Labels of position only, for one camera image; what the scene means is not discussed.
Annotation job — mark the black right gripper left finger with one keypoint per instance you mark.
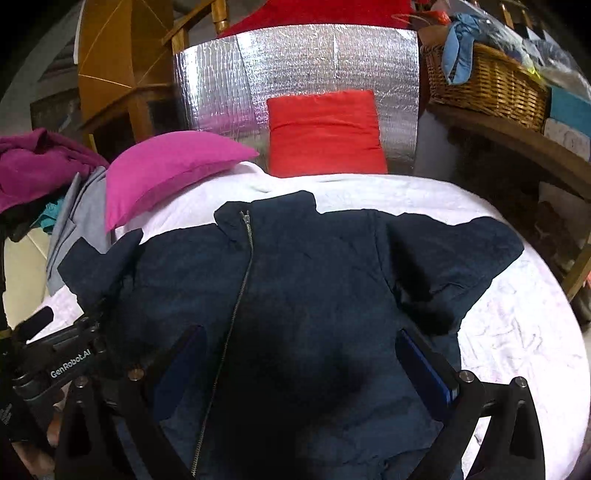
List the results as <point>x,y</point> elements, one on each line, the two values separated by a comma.
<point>142,399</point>

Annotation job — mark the navy blue zip jacket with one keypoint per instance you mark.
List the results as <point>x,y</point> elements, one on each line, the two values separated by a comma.
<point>300,309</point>

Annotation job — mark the left hand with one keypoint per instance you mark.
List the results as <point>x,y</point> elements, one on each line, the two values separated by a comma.
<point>39,457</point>

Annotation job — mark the beige leather seat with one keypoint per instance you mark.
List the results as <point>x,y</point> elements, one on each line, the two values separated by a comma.
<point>25,271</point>

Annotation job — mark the white bed sheet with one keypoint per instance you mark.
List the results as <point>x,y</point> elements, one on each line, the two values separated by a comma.
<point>521,326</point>

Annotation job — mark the teal garment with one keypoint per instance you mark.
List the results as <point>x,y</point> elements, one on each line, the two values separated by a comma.
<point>48,217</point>

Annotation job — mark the grey garment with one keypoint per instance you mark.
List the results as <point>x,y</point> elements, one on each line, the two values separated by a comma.
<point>82,215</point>

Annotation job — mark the magenta fleece garment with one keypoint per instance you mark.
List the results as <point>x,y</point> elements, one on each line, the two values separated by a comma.
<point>40,162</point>

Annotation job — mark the magenta pillow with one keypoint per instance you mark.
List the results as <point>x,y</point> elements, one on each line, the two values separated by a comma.
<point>153,170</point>

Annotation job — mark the wooden shelf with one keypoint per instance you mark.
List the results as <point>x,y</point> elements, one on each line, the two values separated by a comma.
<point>505,163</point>

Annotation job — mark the wooden side table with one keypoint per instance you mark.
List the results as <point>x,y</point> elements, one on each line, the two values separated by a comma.
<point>137,116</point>

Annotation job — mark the brown cardboard box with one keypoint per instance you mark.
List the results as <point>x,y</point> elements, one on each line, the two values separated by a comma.
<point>120,50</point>

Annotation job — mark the silver insulation foil mat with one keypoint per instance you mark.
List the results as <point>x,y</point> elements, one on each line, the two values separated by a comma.
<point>222,85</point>

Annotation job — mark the wicker basket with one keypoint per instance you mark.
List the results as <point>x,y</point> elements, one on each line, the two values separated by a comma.
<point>498,86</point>

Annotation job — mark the red pillow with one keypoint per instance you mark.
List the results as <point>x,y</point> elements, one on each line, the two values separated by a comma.
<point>331,133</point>

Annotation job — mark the light blue cloth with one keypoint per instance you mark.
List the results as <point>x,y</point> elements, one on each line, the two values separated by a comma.
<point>457,57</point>

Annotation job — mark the red blanket on headboard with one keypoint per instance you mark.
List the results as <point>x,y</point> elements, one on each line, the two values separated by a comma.
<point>273,13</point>

